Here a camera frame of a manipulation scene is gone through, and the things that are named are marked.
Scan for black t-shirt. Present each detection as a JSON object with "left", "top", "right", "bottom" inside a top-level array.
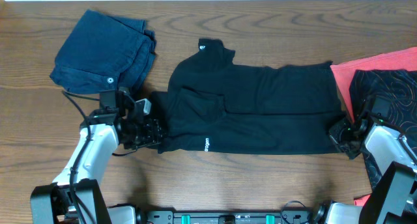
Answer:
[{"left": 158, "top": 38, "right": 345, "bottom": 155}]

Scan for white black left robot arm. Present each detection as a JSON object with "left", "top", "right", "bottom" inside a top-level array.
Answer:
[{"left": 30, "top": 118, "right": 165, "bottom": 223}]

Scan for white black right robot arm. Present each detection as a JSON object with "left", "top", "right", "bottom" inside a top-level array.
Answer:
[{"left": 324, "top": 117, "right": 416, "bottom": 223}]

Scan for black swirl patterned garment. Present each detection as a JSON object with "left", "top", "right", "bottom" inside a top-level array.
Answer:
[{"left": 349, "top": 69, "right": 417, "bottom": 192}]

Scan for folded navy blue shorts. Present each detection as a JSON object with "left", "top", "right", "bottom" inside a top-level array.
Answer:
[{"left": 50, "top": 10, "right": 156, "bottom": 94}]

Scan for red cloth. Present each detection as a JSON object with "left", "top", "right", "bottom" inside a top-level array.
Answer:
[{"left": 329, "top": 48, "right": 416, "bottom": 189}]

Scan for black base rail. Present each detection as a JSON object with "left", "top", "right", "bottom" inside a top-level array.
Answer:
[{"left": 107, "top": 203, "right": 323, "bottom": 224}]

